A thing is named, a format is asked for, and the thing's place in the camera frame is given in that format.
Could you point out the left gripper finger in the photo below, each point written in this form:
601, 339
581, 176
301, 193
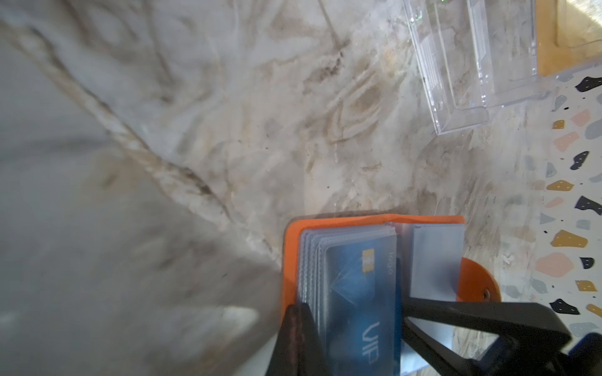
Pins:
298, 350

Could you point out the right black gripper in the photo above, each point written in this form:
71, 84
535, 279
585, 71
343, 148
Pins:
578, 357

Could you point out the orange card holder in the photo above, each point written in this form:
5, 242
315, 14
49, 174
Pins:
430, 265

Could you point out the clear acrylic card stand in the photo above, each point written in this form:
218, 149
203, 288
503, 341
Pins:
475, 58

